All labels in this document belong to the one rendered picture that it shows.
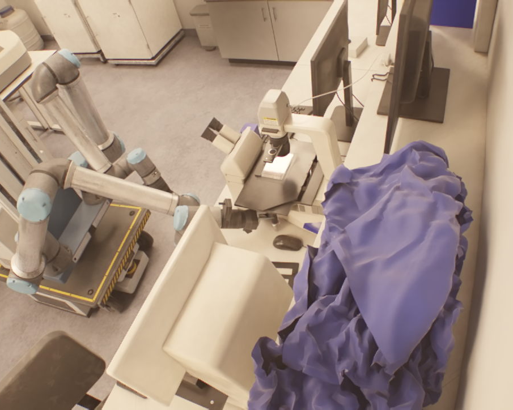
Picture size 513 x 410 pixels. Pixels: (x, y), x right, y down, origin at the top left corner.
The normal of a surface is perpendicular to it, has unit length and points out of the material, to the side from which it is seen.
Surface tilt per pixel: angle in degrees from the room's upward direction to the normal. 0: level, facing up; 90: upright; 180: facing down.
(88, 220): 0
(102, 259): 0
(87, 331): 0
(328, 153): 90
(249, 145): 62
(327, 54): 52
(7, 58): 90
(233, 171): 86
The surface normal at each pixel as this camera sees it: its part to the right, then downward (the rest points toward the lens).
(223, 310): -0.18, -0.62
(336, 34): 0.61, -0.24
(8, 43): 0.33, -0.44
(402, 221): -0.44, -0.41
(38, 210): 0.10, 0.68
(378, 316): -0.75, -0.59
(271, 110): -0.40, 0.63
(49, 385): 0.77, 0.39
